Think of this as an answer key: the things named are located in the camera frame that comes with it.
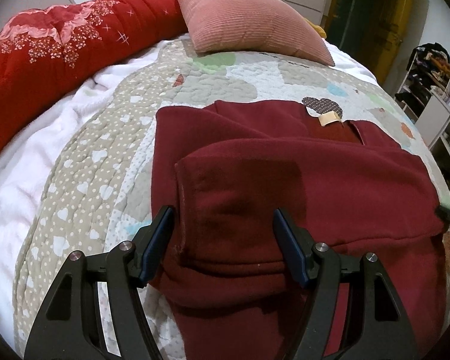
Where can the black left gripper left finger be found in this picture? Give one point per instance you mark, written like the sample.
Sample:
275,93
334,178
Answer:
68,324

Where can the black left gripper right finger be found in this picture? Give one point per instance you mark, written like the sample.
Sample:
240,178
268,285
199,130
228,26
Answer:
352,309

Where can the dark red sweater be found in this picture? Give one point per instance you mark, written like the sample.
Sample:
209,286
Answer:
226,168

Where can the dark clothes rack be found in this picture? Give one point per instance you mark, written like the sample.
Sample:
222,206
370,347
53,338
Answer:
427,73

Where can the white shelving unit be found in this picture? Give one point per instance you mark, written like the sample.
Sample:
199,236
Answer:
433,124

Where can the patchwork heart quilt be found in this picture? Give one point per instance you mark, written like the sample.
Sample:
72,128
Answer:
99,190

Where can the white fleece blanket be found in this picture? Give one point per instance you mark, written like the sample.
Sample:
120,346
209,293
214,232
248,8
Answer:
26,163

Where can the mustard yellow cloth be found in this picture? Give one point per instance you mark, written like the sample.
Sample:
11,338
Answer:
320,31

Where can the red floral comforter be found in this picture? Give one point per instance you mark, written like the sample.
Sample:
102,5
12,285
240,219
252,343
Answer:
45,53

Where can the pink corduroy pillow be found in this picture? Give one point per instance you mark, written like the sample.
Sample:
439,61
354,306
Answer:
259,25

